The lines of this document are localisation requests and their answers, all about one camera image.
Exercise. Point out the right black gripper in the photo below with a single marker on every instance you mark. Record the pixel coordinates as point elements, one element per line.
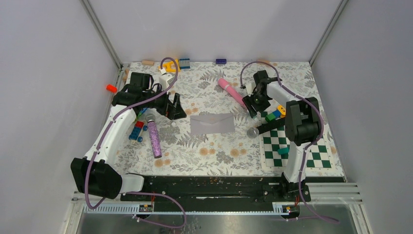
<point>249,102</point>

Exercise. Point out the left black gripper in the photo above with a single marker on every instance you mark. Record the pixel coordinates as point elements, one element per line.
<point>172,110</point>

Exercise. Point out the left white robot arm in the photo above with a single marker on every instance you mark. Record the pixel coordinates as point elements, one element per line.
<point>93,173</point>

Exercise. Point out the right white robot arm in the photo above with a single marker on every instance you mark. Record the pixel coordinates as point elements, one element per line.
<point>303,123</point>

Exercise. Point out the lego toy on chessboard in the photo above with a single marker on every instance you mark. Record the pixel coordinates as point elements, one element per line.
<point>280,112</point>

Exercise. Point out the black microphone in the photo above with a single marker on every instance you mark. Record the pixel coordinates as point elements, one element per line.
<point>274,124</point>

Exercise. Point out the purple glitter microphone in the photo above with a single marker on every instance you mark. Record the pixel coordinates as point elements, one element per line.
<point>154,136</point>

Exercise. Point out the colourful lego toy stack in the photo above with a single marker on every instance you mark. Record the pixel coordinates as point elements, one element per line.
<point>141,112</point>

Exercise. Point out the floral table mat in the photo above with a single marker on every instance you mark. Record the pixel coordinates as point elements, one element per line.
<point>230,154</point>

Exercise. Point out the pink toy microphone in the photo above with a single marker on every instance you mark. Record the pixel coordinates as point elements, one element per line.
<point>225,85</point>

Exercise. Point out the blue red lego car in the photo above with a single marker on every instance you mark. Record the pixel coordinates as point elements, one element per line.
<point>138,129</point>

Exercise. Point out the wooden block right back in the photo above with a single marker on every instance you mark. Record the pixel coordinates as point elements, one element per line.
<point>264,62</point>

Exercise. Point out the wooden block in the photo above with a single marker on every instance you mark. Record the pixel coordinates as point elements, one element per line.
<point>147,62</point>
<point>264,62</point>

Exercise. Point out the yellow triangle toy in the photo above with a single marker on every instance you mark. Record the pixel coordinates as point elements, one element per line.
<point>170,67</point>

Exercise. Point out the blue grey lego brick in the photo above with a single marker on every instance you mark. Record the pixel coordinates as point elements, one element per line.
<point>184,63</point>

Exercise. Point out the dark purple lego brick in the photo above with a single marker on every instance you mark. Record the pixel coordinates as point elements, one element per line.
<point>221,61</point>

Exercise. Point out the teal block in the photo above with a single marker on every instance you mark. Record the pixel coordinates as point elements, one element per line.
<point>283,151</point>

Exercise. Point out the wooden block left back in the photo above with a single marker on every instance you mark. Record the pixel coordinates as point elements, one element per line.
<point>147,62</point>

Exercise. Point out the orange red cylinder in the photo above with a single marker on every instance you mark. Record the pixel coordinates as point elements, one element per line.
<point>111,88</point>

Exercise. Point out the green white chessboard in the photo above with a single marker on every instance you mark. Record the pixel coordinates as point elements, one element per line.
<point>319,156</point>

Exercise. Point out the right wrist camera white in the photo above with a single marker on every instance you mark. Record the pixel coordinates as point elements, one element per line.
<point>250,88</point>

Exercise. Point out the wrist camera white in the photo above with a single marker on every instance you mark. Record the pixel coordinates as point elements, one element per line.
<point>166,79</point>
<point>250,88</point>

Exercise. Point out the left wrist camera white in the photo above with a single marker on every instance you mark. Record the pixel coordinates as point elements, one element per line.
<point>166,79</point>

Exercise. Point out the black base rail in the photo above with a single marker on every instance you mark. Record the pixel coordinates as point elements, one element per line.
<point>212,193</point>

